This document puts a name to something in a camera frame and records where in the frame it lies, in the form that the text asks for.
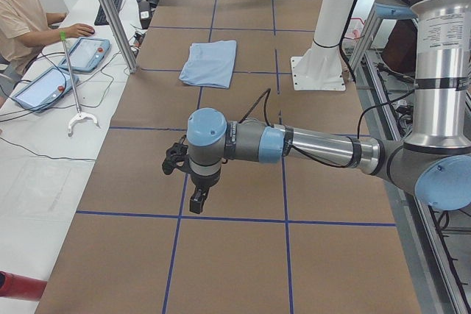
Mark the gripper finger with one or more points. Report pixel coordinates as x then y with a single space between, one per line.
197 201

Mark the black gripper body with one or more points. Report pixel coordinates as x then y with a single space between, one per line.
203 181

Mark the light blue t-shirt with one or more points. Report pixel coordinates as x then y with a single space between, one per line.
210 64

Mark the far teach pendant tablet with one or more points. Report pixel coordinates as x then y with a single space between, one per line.
86 53

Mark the teach pendant tablet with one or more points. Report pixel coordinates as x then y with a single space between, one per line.
86 53
45 90

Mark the black power adapter box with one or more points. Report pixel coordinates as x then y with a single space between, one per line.
144 14

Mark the near teach pendant tablet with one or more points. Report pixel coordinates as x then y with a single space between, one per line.
45 90

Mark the reacher grabber stick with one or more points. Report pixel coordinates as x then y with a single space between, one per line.
80 116

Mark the red cylinder object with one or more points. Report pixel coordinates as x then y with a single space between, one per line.
21 287

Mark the seated person beige shirt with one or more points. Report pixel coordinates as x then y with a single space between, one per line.
26 28

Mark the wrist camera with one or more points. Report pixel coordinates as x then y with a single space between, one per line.
177 158

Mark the aluminium frame post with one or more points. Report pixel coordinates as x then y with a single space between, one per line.
119 34

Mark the aluminium frame rack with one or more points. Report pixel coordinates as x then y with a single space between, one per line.
423 129

